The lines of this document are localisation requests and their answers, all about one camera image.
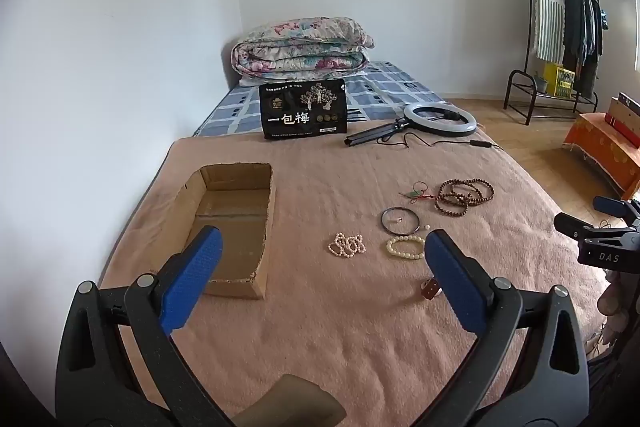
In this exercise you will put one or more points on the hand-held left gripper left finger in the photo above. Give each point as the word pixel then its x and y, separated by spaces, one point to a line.
pixel 192 277

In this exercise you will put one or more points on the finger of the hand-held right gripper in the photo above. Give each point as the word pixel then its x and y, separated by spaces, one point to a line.
pixel 607 205
pixel 570 223

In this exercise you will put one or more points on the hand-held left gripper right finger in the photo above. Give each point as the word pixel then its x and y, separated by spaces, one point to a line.
pixel 452 277

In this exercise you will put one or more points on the cardboard box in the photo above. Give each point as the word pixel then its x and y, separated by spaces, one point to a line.
pixel 230 202

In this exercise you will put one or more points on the dark thin bangle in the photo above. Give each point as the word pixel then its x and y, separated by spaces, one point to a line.
pixel 381 219

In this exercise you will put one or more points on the person's right hand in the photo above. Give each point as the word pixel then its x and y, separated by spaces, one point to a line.
pixel 612 307

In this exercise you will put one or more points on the orange cloth covered box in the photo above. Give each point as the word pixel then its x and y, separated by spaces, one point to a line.
pixel 600 147

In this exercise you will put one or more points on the red flat box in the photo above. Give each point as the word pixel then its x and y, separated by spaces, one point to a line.
pixel 622 112

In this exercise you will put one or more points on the yellow crate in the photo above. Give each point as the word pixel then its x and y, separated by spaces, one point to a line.
pixel 559 79

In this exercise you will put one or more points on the pink blanket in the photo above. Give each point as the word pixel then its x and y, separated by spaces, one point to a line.
pixel 325 332

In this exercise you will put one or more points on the black metal clothes rack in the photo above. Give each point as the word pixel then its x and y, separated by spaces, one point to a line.
pixel 520 92

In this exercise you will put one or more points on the blue checked bedsheet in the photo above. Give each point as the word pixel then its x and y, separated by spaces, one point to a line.
pixel 230 112

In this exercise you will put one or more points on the dark hanging clothes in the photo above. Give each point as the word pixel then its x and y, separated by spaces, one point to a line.
pixel 582 32

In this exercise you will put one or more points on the black printed bag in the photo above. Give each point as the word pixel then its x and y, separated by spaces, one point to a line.
pixel 302 112

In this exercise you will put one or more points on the white pillow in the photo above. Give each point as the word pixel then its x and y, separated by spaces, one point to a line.
pixel 255 81

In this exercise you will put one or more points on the striped hanging cloth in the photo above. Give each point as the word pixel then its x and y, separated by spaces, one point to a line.
pixel 547 7

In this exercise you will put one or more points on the folded floral quilt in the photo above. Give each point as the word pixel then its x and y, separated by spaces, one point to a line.
pixel 300 47

